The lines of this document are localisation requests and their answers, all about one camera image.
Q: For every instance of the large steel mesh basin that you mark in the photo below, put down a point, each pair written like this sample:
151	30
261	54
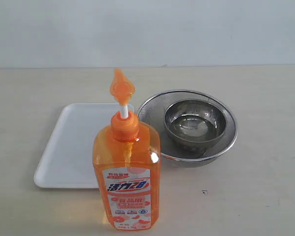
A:
152	112

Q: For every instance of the orange pump soap bottle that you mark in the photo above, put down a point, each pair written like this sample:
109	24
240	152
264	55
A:
127	164

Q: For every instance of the small stainless steel bowl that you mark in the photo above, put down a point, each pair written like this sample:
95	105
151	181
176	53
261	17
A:
194	123

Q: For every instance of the white rectangular plastic tray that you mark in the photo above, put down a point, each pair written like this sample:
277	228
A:
67	159

